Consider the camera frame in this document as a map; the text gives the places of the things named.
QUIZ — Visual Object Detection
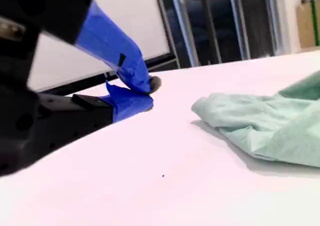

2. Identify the pale green T-shirt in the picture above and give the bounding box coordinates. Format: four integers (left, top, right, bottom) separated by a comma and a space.
191, 70, 320, 168

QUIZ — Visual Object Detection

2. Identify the green pole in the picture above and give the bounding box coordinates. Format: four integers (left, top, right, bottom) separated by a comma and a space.
301, 0, 320, 48

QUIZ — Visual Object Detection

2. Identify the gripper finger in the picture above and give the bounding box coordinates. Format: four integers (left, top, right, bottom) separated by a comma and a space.
39, 0, 162, 95
62, 81, 154, 148

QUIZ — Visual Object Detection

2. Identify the white board panel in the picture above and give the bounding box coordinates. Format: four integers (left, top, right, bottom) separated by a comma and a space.
26, 0, 176, 93

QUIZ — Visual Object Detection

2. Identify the metal window frame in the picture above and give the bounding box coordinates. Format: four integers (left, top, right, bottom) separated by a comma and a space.
153, 0, 283, 69

